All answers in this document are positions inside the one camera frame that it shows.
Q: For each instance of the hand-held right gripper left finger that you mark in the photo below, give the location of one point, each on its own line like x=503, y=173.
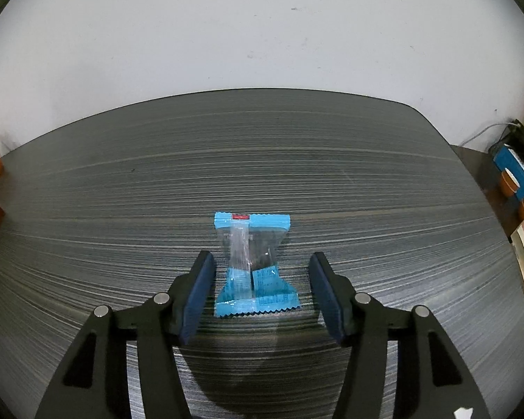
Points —
x=196, y=301

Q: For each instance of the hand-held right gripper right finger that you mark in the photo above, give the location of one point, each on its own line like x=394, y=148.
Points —
x=329, y=305

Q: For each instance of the blue and clear candy packet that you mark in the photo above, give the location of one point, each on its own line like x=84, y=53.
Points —
x=262, y=301

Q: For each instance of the blue box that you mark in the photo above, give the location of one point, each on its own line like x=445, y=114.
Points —
x=519, y=166

